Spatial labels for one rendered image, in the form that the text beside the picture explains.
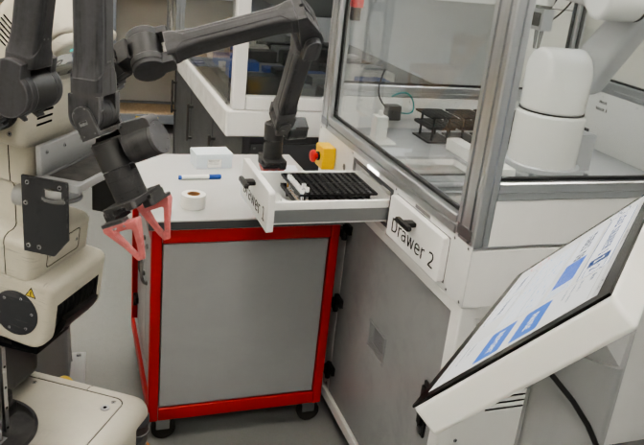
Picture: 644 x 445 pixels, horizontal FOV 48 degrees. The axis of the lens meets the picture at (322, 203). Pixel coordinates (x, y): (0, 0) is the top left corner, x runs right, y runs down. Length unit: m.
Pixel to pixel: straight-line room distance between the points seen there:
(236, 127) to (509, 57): 1.46
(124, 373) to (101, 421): 0.70
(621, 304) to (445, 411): 0.27
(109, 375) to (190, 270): 0.75
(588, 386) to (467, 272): 0.56
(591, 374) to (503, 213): 0.57
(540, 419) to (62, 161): 1.02
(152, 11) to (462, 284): 4.71
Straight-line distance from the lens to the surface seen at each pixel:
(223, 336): 2.25
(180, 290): 2.15
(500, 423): 1.90
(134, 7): 6.00
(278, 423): 2.53
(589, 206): 1.71
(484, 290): 1.64
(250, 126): 2.73
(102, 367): 2.79
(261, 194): 1.87
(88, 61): 1.24
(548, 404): 1.14
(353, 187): 1.98
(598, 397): 1.12
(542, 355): 0.90
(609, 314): 0.86
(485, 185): 1.53
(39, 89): 1.31
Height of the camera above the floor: 1.53
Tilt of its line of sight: 20 degrees down
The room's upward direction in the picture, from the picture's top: 6 degrees clockwise
